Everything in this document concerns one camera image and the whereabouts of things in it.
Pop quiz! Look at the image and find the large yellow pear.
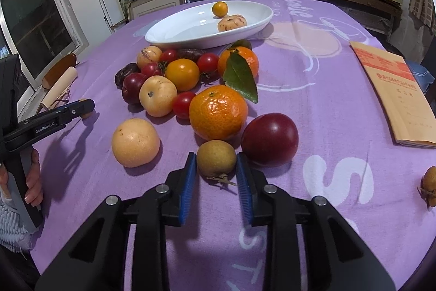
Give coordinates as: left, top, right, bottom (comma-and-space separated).
111, 118, 160, 168

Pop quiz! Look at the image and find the small dark red plum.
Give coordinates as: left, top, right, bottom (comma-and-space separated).
121, 72, 146, 105

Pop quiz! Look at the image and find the dark purple wrinkled fruit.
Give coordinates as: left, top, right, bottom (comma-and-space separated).
114, 63, 140, 89

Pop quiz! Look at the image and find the large dark red plum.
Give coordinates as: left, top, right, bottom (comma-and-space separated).
241, 112, 299, 167

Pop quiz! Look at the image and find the small brown longan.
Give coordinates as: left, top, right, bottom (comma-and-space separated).
196, 140, 237, 179

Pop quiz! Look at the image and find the red cherry tomato top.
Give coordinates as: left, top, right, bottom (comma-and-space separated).
160, 49, 178, 64

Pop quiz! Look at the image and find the red cherry tomato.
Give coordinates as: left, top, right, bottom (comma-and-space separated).
196, 52, 219, 74
172, 92, 196, 120
141, 62, 163, 77
160, 49, 178, 64

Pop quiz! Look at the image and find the large orange mandarin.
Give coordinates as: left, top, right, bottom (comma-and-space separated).
189, 85, 248, 140

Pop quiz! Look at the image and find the person's left hand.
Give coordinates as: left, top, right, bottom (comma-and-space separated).
0, 148, 44, 208

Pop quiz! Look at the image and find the beige glasses case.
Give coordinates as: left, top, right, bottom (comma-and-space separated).
41, 67, 78, 110

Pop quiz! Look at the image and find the wooden chair left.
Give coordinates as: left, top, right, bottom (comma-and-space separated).
41, 53, 77, 90

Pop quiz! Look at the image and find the longan pair on twig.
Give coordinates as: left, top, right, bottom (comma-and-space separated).
417, 166, 436, 209

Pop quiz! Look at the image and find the medium yellow pear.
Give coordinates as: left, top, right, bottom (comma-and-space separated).
139, 75, 177, 118

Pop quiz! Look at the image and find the red cherry tomato left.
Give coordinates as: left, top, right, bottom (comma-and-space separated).
141, 62, 163, 77

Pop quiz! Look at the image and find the striped beige melon fruit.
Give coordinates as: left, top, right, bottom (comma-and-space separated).
137, 46, 163, 69

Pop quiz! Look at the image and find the orange paper notebook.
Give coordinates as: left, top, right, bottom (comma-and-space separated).
350, 41, 435, 148

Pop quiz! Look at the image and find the red cherry tomato front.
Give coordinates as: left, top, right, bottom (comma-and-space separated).
172, 92, 196, 120

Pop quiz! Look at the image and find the orange yellow tomato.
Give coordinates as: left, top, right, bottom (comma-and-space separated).
165, 58, 199, 92

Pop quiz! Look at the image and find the dark date fruit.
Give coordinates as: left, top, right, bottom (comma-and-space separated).
177, 48, 205, 63

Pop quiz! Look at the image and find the red cherry tomato right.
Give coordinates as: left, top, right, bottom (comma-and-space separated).
196, 52, 219, 74

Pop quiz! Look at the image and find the white oval plate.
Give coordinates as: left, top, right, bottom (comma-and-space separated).
144, 0, 273, 49

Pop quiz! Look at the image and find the framed picture leaning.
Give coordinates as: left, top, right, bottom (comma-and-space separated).
127, 0, 186, 21

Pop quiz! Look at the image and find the blue cushion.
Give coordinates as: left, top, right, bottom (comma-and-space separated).
406, 61, 435, 94

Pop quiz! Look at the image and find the mandarin with green leaf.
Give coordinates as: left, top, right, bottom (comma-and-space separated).
217, 40, 259, 103

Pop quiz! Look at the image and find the small yellow orange in plate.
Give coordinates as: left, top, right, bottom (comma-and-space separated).
212, 1, 228, 18

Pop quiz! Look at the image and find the speckled beige fruit in plate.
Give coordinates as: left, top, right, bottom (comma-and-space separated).
217, 15, 247, 32

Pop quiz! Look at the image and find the patterned curtain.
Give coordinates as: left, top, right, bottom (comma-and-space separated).
409, 0, 435, 35

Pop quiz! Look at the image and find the window with white frame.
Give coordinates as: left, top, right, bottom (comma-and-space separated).
1, 0, 89, 118

